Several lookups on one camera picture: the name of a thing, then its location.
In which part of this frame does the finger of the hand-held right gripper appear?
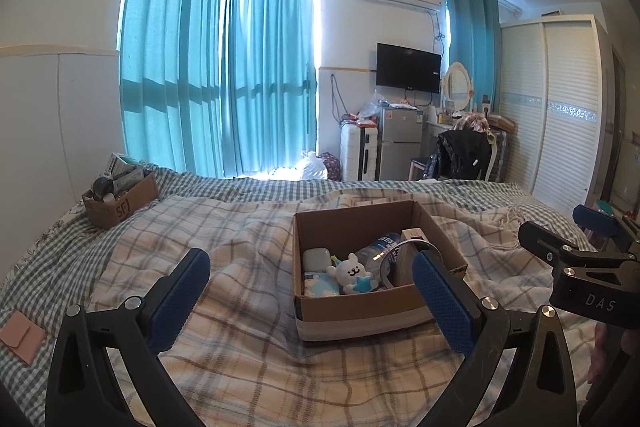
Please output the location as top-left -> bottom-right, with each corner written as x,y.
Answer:
517,221 -> 640,266
574,204 -> 640,251

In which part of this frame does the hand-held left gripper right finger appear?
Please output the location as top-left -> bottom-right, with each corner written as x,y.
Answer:
411,251 -> 581,427

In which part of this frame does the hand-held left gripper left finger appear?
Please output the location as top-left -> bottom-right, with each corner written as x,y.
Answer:
45,248 -> 211,427

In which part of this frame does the brown green medicine box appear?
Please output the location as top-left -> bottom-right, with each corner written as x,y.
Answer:
400,228 -> 431,248

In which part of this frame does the clear cotton swab container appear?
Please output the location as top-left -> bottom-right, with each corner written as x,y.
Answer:
361,232 -> 403,280

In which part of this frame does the large cardboard box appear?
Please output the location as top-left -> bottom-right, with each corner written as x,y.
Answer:
292,199 -> 469,348

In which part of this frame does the white bear toy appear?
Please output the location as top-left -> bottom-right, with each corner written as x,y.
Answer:
327,253 -> 383,295

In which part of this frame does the light blue packet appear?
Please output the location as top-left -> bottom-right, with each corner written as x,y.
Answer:
302,272 -> 342,298

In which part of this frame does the white earbuds case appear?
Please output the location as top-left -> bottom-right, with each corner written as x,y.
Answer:
301,248 -> 328,277

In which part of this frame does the person's right hand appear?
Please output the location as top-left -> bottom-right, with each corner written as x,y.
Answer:
589,322 -> 611,385

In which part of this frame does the grey striped suitcase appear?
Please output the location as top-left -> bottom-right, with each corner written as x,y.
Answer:
487,129 -> 509,182

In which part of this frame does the white sliding door wardrobe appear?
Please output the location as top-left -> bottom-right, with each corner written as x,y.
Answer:
499,14 -> 608,212

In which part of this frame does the small cardboard box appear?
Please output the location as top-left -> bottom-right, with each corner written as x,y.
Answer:
81,172 -> 160,230

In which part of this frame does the green checked bed sheet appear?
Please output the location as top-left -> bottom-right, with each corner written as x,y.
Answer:
0,167 -> 601,408

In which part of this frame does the black jacket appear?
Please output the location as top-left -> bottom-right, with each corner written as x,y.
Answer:
436,129 -> 493,182

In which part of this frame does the patterned clothing pile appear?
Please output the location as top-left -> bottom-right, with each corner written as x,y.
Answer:
454,112 -> 493,135

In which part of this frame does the small wooden stool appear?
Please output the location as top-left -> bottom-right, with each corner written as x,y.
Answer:
410,157 -> 437,181

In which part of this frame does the green white carton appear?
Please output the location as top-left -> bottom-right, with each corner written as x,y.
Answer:
106,152 -> 147,178

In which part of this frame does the pink wallet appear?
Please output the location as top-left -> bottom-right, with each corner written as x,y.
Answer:
0,311 -> 46,365

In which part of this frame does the silver small fridge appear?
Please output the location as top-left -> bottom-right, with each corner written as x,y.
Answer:
376,107 -> 425,181

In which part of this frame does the white suitcase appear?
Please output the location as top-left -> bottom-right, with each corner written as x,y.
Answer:
340,124 -> 380,181

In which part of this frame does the white oval mirror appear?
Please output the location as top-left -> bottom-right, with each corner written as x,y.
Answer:
442,62 -> 474,112

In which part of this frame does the dark patterned bag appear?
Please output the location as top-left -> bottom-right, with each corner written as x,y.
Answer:
320,152 -> 344,181

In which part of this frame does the clear plastic bag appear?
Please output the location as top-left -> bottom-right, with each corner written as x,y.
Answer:
357,89 -> 393,120

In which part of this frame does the narrow teal curtain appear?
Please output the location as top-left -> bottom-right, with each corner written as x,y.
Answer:
445,0 -> 502,115

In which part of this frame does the wide teal curtain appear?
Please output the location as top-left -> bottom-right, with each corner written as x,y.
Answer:
117,0 -> 226,178

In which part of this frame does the black wall television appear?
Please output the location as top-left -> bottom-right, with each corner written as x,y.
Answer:
376,43 -> 442,94

